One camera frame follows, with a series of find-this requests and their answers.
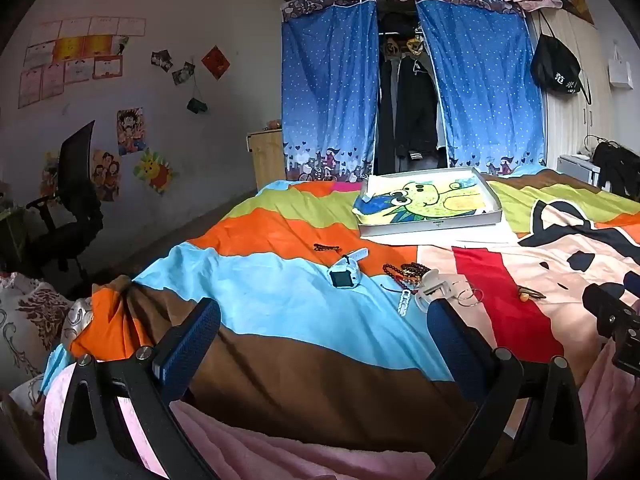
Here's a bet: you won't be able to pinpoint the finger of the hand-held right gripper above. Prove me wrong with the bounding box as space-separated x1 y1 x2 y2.
582 270 640 313
596 305 640 341

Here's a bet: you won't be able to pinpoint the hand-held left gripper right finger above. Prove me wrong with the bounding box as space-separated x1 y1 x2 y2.
426 298 590 480

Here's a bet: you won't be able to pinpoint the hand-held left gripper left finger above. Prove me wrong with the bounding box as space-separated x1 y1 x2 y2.
56 297 222 480

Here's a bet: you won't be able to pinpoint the white claw hair clip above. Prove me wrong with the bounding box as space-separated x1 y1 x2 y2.
414 268 459 312

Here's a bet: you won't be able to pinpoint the dark bead necklace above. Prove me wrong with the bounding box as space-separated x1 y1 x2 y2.
382 262 407 292

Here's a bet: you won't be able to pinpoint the white shallow box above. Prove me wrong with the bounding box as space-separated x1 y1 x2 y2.
358 166 503 239

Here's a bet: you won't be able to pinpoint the light blue smartwatch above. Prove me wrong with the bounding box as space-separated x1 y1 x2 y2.
327 250 372 290

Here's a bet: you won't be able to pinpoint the colourful striped printed blanket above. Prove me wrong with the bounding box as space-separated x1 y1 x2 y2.
42 162 640 461

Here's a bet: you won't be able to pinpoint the grey storage box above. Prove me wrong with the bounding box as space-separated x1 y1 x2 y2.
556 153 602 192

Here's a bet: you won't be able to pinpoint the pink fleece blanket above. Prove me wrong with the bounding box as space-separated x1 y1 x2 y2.
42 345 640 480

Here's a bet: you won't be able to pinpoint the black clothes heap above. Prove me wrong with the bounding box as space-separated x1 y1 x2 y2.
592 135 640 200

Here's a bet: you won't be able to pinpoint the green cartoon drawing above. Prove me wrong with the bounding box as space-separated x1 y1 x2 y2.
352 172 496 226

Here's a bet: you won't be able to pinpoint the brown patterned pillow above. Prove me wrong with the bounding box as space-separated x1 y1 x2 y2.
0 272 93 411

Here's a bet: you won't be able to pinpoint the white wardrobe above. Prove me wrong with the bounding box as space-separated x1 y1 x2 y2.
525 7 640 188

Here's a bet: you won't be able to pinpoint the black office chair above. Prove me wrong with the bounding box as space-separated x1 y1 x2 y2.
25 120 104 281

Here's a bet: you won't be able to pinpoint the wooden cabinet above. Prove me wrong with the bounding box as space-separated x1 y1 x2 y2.
247 127 287 194

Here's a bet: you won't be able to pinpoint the white paper bag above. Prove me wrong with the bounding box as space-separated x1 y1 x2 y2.
607 45 637 89

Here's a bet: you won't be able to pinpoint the blue dotted curtain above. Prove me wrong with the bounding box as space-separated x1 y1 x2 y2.
416 0 547 177
281 0 380 184

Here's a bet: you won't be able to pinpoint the dark hanging clothes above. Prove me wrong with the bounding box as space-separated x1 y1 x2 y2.
378 10 449 174

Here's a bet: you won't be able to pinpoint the red diamond paper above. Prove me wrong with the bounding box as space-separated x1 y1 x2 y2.
201 45 231 80

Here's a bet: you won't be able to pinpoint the cartoon family wall poster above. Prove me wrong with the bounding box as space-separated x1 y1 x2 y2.
92 148 123 202

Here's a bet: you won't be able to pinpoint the anime wall poster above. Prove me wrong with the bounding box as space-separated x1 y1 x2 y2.
116 107 150 156

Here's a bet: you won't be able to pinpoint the black drawstring bag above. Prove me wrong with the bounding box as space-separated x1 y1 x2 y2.
529 15 592 107

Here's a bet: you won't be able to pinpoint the group of wall certificates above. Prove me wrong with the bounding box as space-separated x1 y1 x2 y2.
18 16 147 110

